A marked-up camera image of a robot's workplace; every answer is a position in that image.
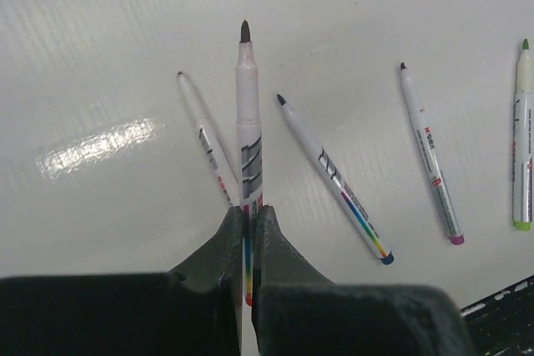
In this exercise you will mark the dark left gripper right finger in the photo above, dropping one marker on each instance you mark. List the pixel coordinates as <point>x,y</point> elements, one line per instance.
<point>298,311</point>

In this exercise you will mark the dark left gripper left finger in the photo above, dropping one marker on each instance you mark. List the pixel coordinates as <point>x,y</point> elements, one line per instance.
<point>192,309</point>

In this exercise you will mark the yellow-ended white marker pen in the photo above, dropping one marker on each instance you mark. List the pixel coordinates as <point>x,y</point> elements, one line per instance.
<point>206,131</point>

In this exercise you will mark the red-ended white marker pen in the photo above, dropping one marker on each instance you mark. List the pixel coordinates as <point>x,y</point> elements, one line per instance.
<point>249,142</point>

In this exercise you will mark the blue-ended white marker pen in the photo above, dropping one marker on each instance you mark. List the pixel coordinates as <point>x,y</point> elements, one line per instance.
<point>338,187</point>

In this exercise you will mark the purple-ended white marker pen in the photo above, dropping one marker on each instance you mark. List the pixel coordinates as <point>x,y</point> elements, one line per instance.
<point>427,148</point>

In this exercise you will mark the green-ended white marker pen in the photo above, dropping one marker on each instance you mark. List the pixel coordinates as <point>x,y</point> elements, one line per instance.
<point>522,180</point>

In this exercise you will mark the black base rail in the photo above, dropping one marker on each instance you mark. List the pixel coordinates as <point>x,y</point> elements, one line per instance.
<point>502,323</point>

